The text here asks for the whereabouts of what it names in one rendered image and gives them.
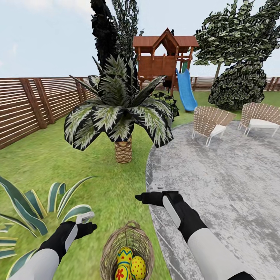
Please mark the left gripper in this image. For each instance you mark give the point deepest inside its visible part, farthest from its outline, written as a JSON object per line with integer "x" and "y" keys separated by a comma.
{"x": 87, "y": 229}

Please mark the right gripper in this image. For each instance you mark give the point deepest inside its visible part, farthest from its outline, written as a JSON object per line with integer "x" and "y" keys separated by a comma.
{"x": 147, "y": 197}

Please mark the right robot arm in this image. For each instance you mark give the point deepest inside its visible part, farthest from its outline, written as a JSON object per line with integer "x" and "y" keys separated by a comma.
{"x": 212, "y": 257}

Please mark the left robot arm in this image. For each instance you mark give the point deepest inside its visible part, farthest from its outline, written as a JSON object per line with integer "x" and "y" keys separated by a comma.
{"x": 45, "y": 261}

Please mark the wicker basket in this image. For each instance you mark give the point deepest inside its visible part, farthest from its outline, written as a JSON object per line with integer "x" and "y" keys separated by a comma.
{"x": 108, "y": 272}

